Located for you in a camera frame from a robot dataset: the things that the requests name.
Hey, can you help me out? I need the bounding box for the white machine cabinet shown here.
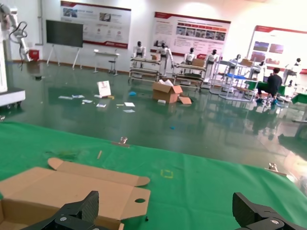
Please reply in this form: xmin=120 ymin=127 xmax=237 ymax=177
xmin=0 ymin=31 xmax=26 ymax=109

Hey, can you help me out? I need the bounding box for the white narrow table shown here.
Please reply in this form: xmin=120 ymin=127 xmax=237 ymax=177
xmin=93 ymin=49 xmax=120 ymax=73

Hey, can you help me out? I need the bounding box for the cardboard box with round hole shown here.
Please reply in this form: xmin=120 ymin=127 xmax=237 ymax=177
xmin=0 ymin=157 xmax=151 ymax=230

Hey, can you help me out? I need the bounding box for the red box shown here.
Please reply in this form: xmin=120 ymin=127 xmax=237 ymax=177
xmin=29 ymin=48 xmax=40 ymax=62

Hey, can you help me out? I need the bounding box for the flat cardboard piece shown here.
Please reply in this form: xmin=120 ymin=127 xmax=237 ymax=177
xmin=178 ymin=95 xmax=193 ymax=105

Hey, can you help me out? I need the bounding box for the black display screen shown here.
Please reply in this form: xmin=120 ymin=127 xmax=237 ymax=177
xmin=46 ymin=19 xmax=84 ymax=47

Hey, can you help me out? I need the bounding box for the seated person in black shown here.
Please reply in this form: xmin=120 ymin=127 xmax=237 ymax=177
xmin=257 ymin=67 xmax=283 ymax=104

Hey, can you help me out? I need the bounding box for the large open cardboard carton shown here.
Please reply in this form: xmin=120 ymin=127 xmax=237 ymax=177
xmin=152 ymin=79 xmax=184 ymax=104

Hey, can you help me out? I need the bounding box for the metal frame workbench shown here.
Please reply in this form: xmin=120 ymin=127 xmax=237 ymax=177
xmin=129 ymin=57 xmax=162 ymax=84
xmin=173 ymin=62 xmax=208 ymax=91
xmin=210 ymin=59 xmax=260 ymax=103

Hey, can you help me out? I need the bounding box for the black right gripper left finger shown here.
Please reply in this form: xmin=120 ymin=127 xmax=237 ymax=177
xmin=26 ymin=190 xmax=100 ymax=230

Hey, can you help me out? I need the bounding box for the closed cardboard carton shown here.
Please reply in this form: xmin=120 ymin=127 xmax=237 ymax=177
xmin=191 ymin=57 xmax=205 ymax=68

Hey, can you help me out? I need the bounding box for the white screen stand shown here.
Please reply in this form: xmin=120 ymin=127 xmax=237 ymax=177
xmin=46 ymin=44 xmax=83 ymax=69

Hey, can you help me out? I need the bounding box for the white paper bag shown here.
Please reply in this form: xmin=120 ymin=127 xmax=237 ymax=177
xmin=96 ymin=80 xmax=112 ymax=99

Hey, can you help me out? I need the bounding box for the black stool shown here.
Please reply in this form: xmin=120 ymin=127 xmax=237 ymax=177
xmin=107 ymin=59 xmax=118 ymax=76

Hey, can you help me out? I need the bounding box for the red white wall poster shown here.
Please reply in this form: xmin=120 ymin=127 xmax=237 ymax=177
xmin=150 ymin=11 xmax=232 ymax=58
xmin=60 ymin=0 xmax=132 ymax=50
xmin=249 ymin=24 xmax=307 ymax=70

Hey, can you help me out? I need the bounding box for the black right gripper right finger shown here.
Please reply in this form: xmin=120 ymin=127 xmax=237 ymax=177
xmin=232 ymin=191 xmax=307 ymax=230

